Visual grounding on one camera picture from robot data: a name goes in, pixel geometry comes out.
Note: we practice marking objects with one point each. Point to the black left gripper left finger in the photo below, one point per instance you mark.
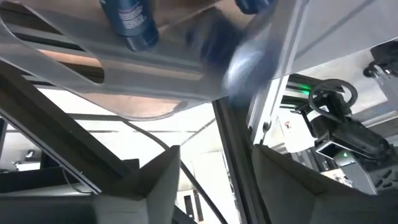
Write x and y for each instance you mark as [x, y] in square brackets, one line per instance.
[155, 186]

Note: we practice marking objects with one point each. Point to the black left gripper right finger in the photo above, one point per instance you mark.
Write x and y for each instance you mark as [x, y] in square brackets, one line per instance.
[289, 199]

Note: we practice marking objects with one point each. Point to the clear smoky plastic bin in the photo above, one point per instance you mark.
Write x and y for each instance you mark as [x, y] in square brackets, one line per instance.
[140, 68]

